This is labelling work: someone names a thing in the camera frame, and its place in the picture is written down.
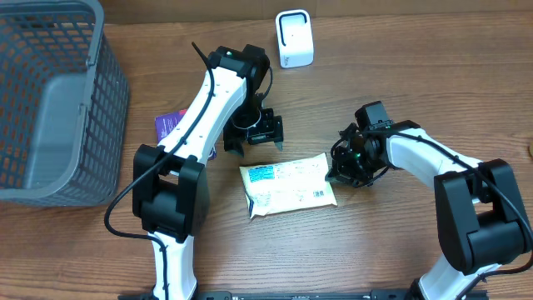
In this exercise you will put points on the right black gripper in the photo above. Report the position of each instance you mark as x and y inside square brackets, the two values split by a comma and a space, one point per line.
[341, 170]

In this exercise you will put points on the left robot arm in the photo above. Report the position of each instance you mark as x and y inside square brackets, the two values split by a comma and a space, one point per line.
[171, 197]

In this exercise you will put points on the purple red soft package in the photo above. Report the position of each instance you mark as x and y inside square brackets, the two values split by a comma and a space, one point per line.
[170, 125]

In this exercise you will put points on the white floral pouch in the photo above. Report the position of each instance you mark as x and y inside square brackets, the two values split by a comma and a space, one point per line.
[287, 186]

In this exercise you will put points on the white barcode scanner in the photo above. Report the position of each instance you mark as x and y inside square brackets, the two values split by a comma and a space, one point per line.
[295, 40]

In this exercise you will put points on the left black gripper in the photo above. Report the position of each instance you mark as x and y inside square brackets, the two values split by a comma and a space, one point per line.
[271, 131]

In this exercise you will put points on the grey plastic mesh basket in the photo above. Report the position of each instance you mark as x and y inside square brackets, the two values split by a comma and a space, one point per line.
[64, 102]

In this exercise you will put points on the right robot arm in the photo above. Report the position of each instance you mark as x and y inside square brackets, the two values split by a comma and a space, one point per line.
[482, 223]

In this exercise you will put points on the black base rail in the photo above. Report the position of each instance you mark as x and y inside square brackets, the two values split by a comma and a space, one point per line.
[380, 294]

